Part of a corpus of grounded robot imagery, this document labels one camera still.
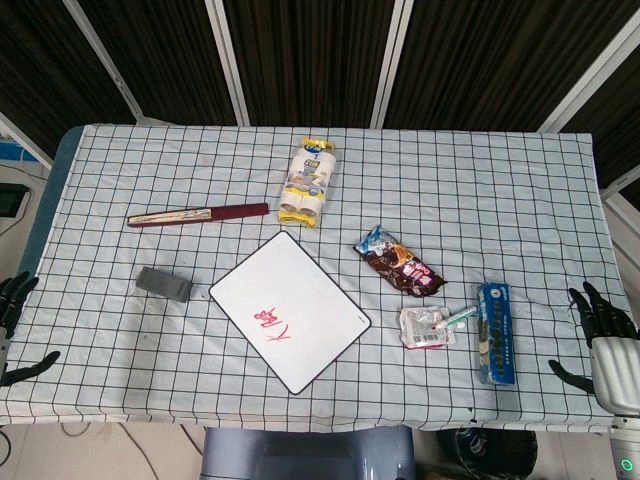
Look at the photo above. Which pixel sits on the black partition panel white frame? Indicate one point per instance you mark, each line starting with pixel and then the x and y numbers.
pixel 620 110
pixel 40 60
pixel 310 60
pixel 490 60
pixel 165 60

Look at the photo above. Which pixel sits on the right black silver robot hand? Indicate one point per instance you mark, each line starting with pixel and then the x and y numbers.
pixel 617 360

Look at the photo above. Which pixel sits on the yellow white roll refill pack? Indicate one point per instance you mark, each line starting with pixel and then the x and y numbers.
pixel 307 185

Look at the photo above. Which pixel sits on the grey whiteboard eraser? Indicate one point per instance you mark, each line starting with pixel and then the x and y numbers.
pixel 165 285

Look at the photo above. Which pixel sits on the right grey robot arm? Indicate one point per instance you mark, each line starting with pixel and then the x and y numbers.
pixel 627 450

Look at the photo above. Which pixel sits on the white black checked tablecloth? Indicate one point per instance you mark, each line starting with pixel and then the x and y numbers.
pixel 150 350

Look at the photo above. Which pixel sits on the white whiteboard with black rim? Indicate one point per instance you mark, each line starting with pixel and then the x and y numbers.
pixel 280 290

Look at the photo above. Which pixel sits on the grey blue robot torso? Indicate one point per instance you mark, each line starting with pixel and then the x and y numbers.
pixel 300 450

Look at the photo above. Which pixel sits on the dark red folding fan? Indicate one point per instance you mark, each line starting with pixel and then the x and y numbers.
pixel 235 212

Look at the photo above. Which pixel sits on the left black grey robot hand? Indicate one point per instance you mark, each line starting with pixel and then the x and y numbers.
pixel 12 295

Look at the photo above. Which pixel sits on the blue crate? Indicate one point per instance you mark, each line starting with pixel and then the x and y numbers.
pixel 10 150

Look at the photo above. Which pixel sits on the small white green tube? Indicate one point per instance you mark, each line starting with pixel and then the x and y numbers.
pixel 457 316

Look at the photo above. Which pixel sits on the long blue cardboard box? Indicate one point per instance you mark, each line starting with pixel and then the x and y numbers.
pixel 495 340

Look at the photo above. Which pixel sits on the brown chocolate snack packet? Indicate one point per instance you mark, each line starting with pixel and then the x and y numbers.
pixel 400 265

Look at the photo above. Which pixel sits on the black bag under table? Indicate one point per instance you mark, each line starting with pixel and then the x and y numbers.
pixel 490 455

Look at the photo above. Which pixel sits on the clear pouch with pink edge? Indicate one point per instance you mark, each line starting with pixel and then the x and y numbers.
pixel 425 330

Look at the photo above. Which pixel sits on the blue table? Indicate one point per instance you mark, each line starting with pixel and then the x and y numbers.
pixel 42 225

